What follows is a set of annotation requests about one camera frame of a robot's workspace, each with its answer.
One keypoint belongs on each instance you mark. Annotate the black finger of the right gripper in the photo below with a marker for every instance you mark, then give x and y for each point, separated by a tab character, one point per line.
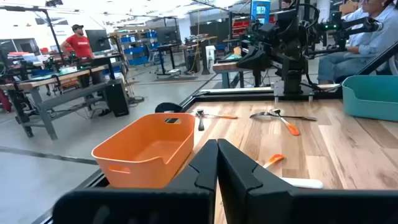
261	60
247	60

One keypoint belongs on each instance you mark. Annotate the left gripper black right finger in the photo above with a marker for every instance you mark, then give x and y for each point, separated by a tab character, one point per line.
280	208

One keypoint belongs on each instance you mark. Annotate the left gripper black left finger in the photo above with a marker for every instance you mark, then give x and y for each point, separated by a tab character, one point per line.
155	208

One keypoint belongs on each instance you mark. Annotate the all-metal silver fork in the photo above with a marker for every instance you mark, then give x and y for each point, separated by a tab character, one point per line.
295	117
201	123

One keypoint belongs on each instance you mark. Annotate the background black robot arm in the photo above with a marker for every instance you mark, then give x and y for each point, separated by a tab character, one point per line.
357	26

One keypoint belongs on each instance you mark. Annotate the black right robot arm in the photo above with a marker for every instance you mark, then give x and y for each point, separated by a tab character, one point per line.
292	62

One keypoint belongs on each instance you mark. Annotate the small wooden-top workbench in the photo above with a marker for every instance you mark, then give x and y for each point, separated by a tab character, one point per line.
225	66

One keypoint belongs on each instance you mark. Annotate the red storage bins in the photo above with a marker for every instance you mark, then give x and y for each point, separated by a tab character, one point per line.
241	25

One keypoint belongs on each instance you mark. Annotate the blue display screen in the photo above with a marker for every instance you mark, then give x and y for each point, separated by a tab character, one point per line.
260	11

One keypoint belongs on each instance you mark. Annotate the orange plastic bin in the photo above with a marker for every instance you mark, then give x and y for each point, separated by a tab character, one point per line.
140	174

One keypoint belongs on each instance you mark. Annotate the black computer monitor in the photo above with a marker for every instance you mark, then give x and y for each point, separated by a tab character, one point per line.
98	40
166	35

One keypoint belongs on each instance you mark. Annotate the person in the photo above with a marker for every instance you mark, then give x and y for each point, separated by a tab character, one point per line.
373	43
79	45

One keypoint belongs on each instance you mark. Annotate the shelf with blue bins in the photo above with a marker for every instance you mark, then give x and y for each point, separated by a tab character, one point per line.
136	51

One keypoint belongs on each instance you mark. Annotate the black computer tower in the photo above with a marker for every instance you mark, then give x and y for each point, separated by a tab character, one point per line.
116	98

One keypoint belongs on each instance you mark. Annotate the teal plastic bin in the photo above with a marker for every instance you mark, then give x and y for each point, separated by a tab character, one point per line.
370	105

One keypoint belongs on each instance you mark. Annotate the wooden-top grey workbench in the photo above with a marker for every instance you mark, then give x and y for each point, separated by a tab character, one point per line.
40	81

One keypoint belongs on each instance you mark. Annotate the black background rig frame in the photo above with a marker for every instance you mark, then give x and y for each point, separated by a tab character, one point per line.
53	34

